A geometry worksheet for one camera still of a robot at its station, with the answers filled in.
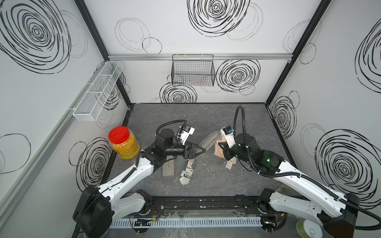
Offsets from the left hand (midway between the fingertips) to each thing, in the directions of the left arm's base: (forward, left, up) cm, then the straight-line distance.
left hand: (202, 151), depth 69 cm
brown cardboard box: (-19, -27, +12) cm, 35 cm away
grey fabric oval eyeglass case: (+4, -3, +4) cm, 6 cm away
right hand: (+4, -9, -1) cm, 10 cm away
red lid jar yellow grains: (+8, +42, -7) cm, 43 cm away
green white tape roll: (-27, -47, -17) cm, 56 cm away
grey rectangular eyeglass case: (-1, +18, -21) cm, 28 cm away
